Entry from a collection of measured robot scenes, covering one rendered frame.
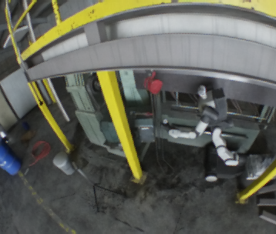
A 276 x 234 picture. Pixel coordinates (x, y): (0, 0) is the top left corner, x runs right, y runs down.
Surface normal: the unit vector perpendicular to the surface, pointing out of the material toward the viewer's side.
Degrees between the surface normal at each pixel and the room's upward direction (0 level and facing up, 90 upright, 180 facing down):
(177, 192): 0
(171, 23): 90
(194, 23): 90
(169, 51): 90
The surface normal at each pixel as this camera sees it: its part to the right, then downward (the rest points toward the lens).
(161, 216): -0.16, -0.78
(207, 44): -0.40, 0.62
